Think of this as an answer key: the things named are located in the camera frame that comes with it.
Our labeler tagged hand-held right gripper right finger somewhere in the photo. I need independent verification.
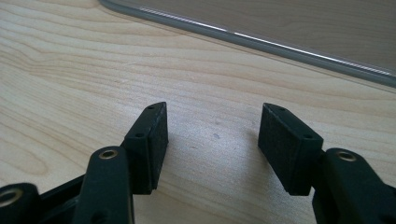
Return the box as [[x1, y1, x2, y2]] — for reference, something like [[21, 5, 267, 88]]
[[258, 103, 324, 197]]

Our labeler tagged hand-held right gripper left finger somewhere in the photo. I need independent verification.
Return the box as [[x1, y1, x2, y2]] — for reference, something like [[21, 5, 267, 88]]
[[120, 102, 169, 196]]

